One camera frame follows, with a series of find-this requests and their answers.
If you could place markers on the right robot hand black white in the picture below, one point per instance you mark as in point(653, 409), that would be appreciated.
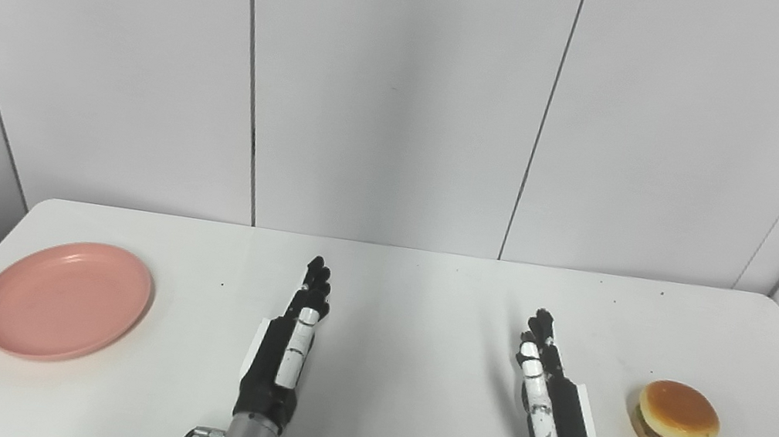
point(562, 433)

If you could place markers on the toy hamburger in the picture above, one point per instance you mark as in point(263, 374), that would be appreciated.
point(676, 420)

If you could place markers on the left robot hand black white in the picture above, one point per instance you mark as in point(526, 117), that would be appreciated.
point(273, 372)

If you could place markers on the pink round plate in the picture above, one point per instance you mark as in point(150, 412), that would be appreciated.
point(65, 300)

